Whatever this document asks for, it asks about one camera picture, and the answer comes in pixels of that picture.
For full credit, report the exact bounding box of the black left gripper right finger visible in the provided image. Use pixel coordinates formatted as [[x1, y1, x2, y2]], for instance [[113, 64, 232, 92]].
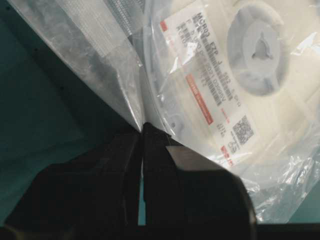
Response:
[[142, 123, 257, 225]]

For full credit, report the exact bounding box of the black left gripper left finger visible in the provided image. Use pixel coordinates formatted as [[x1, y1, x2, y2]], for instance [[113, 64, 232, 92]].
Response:
[[5, 132, 142, 229]]

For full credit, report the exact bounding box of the white component reel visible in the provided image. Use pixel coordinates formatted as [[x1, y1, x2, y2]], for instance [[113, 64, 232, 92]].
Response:
[[143, 0, 320, 168]]

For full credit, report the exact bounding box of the clear plastic zip bag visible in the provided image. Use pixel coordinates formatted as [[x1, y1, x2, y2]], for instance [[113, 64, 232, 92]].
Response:
[[10, 0, 320, 224]]

